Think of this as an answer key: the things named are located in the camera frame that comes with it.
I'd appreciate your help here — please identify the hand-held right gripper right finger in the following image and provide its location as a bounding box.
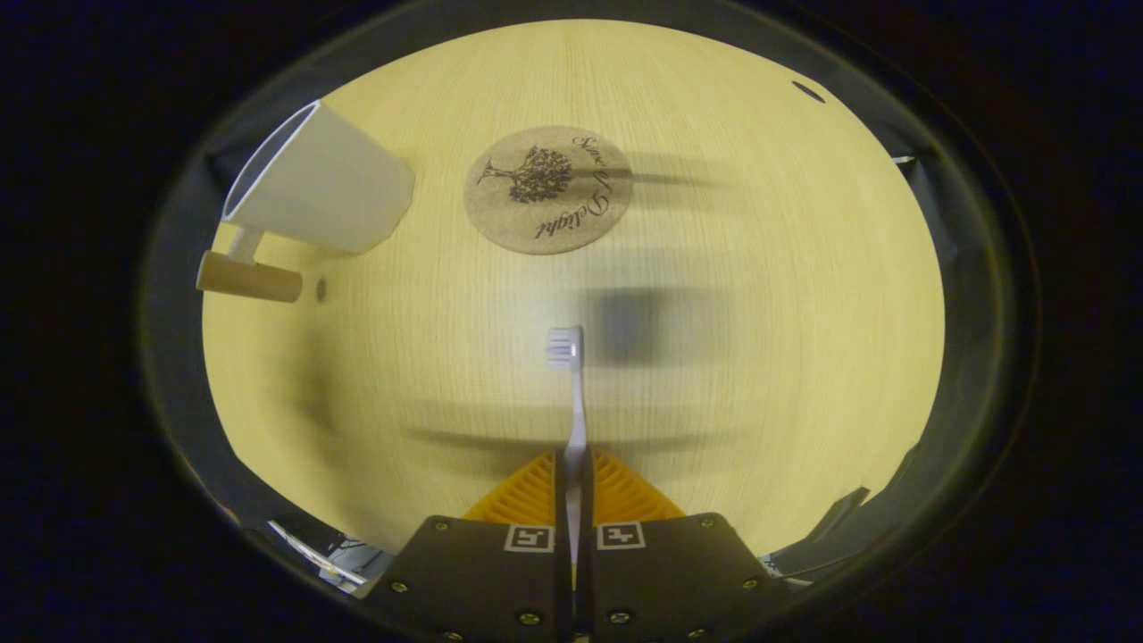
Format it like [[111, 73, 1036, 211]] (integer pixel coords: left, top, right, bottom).
[[579, 448, 793, 643]]

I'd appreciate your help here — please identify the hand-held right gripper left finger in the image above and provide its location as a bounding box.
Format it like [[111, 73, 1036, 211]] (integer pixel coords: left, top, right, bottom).
[[360, 448, 574, 643]]

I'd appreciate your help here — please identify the white toothbrush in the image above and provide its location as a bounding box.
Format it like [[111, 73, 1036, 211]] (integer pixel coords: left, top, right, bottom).
[[546, 326, 590, 572]]

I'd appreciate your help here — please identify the round cork coaster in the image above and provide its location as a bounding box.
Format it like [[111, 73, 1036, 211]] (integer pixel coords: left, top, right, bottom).
[[463, 126, 635, 256]]

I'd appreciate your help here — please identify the white cup with wooden handle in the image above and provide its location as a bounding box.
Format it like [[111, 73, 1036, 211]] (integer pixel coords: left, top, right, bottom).
[[196, 99, 417, 305]]

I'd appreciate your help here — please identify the light wooden desktop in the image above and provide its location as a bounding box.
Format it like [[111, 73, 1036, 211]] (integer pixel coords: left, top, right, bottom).
[[201, 18, 947, 559]]

